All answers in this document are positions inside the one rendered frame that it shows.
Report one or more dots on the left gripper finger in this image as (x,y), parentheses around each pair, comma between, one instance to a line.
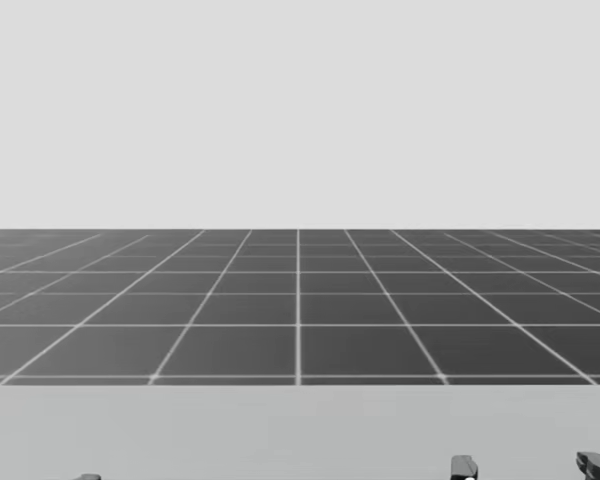
(89,477)

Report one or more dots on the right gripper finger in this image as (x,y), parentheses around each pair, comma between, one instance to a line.
(596,464)
(463,467)

